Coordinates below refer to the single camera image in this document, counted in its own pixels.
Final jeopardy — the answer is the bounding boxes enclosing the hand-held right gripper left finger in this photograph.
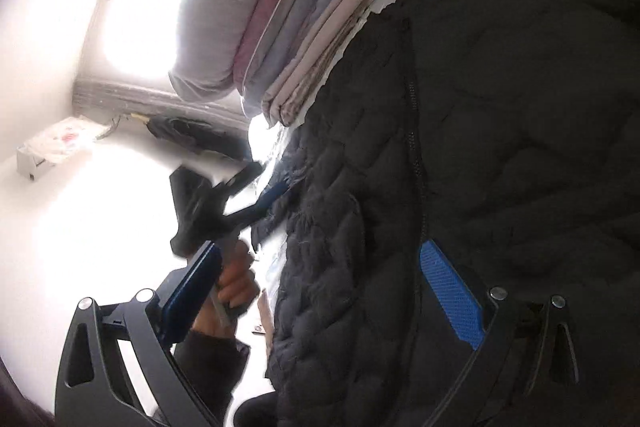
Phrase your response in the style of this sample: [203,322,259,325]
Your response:
[54,241,236,427]

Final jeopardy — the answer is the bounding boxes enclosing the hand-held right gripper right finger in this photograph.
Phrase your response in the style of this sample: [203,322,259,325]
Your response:
[419,239,590,427]

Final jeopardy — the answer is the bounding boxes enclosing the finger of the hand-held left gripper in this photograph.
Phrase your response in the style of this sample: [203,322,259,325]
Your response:
[225,184,292,230]
[220,161,265,204]

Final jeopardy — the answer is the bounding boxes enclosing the black puffer jacket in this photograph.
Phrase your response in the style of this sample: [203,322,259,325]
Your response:
[249,0,640,427]

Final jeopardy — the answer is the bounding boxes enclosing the person's left forearm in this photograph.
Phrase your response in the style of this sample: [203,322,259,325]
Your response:
[172,329,252,427]

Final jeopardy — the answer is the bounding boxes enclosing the dark clothes on floor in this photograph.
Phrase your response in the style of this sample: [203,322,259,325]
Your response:
[146,113,254,161]

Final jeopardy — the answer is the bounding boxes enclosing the person's left hand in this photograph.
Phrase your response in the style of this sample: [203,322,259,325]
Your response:
[192,239,262,339]

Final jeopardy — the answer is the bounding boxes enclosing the white printed box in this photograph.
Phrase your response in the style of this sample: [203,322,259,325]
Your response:
[16,116,103,182]

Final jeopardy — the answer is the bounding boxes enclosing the pink folded quilt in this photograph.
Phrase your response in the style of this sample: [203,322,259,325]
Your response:
[232,0,346,100]

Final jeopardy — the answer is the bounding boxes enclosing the blue-grey folded quilt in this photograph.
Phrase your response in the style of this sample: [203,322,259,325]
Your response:
[244,0,378,114]

